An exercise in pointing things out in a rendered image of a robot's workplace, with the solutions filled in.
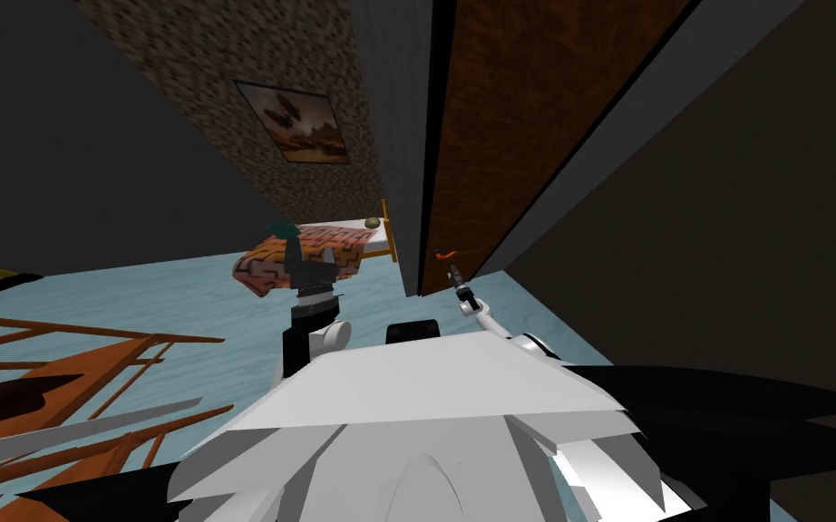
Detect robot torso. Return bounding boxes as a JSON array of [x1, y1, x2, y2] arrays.
[[167, 318, 689, 522]]

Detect brown wooden chair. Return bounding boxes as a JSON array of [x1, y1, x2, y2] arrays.
[[0, 315, 236, 522]]

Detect wooden bed with patterned blanket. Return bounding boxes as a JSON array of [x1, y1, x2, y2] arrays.
[[232, 198, 400, 299]]

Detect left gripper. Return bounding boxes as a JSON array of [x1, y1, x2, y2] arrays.
[[285, 235, 339, 293]]

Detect framed butterfly picture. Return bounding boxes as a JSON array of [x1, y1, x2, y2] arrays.
[[232, 79, 353, 167]]

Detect brown wooden door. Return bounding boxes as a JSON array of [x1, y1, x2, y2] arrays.
[[417, 0, 696, 298]]

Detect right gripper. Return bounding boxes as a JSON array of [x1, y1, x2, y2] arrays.
[[448, 264, 478, 309]]

